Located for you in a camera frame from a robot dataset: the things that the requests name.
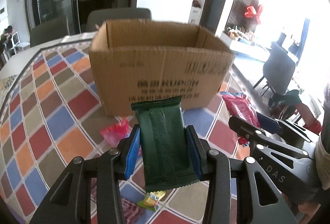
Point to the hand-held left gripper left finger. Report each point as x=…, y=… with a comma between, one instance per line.
x=132, y=154

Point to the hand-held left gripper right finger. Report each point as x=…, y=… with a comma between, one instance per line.
x=193, y=154

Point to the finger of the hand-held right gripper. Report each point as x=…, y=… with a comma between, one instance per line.
x=268, y=122
x=245, y=127

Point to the large pink-red snack packet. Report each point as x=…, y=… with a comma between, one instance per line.
x=239, y=107

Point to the small pink snack packet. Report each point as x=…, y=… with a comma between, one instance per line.
x=114, y=133

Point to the dark green snack packet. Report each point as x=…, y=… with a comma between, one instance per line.
x=162, y=141

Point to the small yellow candy packet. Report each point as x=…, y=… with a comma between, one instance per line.
x=152, y=199

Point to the purple striped snack packet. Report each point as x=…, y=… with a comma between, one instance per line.
x=130, y=211

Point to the brown cardboard box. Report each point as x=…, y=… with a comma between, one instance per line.
x=154, y=69

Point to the person's right forearm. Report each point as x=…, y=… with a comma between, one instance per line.
x=323, y=159

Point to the dark green cloth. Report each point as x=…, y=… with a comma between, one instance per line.
x=285, y=101

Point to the red-brown wooden chair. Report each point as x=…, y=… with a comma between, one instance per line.
x=310, y=118

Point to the grey dining chair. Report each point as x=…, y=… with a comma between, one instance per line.
x=279, y=69
x=118, y=17
x=49, y=33

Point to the colourful diamond pattern tablecloth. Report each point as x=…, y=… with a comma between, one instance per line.
x=51, y=115

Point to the red foil balloon bow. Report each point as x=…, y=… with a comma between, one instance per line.
x=254, y=12

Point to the white storage shelf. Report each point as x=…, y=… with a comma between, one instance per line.
x=194, y=13

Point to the small white shelf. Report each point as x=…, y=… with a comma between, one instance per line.
x=15, y=43

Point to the black plush toy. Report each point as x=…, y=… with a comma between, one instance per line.
x=7, y=31

